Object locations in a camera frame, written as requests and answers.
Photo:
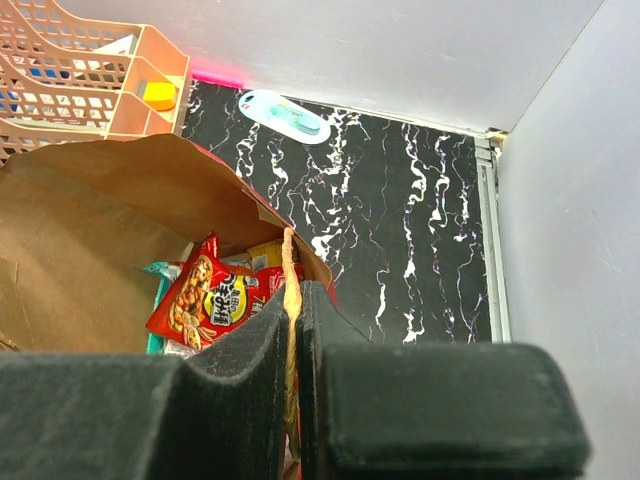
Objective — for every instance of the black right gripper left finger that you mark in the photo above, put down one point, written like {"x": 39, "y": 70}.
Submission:
{"x": 215, "y": 415}

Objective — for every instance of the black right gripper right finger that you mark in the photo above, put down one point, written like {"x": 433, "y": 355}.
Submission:
{"x": 429, "y": 411}

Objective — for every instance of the red brown paper bag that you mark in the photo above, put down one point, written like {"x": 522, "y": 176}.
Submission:
{"x": 80, "y": 220}

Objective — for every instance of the red peanut snack packet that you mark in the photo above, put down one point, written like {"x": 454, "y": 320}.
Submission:
{"x": 209, "y": 295}

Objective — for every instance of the blue white blister pack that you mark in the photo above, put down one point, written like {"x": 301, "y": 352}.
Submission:
{"x": 285, "y": 117}

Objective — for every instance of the orange yellow block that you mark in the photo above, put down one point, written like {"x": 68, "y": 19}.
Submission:
{"x": 159, "y": 95}

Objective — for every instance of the pink tape strip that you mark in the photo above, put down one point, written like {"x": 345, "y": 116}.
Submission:
{"x": 213, "y": 78}

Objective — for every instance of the pink plastic tiered organizer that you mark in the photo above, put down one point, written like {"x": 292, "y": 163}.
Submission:
{"x": 70, "y": 79}

